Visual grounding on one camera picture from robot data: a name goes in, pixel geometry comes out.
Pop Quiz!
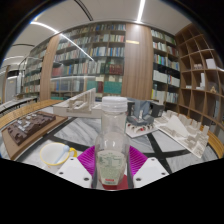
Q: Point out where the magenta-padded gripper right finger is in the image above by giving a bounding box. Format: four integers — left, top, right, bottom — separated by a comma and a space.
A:
127, 145, 170, 190

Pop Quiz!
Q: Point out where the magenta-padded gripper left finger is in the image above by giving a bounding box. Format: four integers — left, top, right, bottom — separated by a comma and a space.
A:
54, 145, 100, 189

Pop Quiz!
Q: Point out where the clear plastic bottle white cap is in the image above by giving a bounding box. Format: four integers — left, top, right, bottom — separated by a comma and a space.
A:
94, 96, 131, 188

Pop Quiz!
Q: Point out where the light blue spoon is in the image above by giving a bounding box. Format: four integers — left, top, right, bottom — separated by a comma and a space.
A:
53, 143, 71, 165

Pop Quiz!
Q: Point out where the white cup yellow rim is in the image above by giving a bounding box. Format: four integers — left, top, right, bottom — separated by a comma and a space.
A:
38, 141, 79, 168

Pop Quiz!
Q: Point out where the white city architectural model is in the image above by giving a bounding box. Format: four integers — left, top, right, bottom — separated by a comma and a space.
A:
153, 109, 211, 160

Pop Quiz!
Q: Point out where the grey building architectural model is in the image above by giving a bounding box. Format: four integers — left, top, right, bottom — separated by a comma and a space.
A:
125, 98, 166, 139

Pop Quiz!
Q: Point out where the brown model on wooden board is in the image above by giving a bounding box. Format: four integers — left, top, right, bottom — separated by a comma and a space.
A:
1, 110, 68, 161

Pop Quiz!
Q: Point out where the beige ramp architectural model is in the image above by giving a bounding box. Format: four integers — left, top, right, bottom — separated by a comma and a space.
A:
52, 87, 103, 119

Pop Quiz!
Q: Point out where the narrow bookshelf with books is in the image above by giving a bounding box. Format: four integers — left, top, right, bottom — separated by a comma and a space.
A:
150, 28, 181, 105

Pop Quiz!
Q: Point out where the distant bookshelf with books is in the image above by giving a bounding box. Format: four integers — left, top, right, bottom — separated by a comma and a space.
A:
21, 41, 48, 98

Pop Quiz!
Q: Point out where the wooden cubby shelf unit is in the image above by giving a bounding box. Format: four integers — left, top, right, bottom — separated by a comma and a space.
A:
174, 22, 224, 128

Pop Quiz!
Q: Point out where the wide bookshelf with books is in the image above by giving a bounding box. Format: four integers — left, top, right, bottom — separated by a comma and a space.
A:
49, 22, 127, 101

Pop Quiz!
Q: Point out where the white ceiling light strip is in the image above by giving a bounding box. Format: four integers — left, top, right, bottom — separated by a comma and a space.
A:
135, 0, 147, 24

